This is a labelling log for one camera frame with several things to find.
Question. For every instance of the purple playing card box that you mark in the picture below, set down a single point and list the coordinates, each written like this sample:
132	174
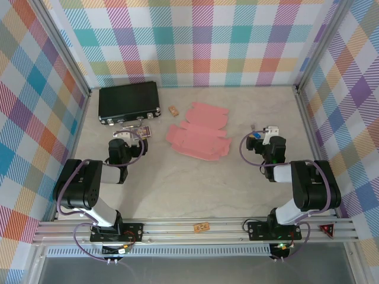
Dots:
143	131

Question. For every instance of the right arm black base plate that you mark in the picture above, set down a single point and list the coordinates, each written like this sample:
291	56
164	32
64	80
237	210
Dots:
257	232

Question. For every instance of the pink paper box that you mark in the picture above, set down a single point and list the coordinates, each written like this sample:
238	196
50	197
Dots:
198	139

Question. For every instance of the small printed wooden block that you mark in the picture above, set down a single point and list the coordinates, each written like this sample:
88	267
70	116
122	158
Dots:
173	111

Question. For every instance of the aluminium rail with arm bases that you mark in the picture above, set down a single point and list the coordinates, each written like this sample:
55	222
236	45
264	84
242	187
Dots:
225	233

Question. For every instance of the flat printed wooden tag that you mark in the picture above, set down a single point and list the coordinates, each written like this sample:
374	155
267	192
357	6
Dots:
201	227

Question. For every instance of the black briefcase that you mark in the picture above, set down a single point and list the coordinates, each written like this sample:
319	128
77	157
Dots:
127	100

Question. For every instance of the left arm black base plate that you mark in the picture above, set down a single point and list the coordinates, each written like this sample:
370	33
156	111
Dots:
133	230

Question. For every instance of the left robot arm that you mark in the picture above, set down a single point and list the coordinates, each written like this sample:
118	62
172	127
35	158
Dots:
77	183

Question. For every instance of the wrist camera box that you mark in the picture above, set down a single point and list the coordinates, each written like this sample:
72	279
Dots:
271	130
122	135

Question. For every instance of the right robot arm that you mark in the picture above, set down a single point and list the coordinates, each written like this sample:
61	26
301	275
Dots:
314	183

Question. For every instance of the aluminium frame post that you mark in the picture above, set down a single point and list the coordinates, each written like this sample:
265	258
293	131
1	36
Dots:
65	50
319	44

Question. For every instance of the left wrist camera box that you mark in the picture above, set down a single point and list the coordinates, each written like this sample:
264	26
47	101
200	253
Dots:
122	135

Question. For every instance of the blue key tag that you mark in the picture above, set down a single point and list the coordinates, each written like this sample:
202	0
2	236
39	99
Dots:
257	135

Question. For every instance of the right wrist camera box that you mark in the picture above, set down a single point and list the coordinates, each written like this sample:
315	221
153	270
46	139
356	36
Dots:
271	130

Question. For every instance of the red triangle button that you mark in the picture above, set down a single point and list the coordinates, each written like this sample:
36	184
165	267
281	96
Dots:
326	229

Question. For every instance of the aluminium side rail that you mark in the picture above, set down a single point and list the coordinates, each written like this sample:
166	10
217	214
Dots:
74	148
311	133

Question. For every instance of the grey metal panel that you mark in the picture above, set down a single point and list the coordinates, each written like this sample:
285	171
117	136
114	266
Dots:
192	269

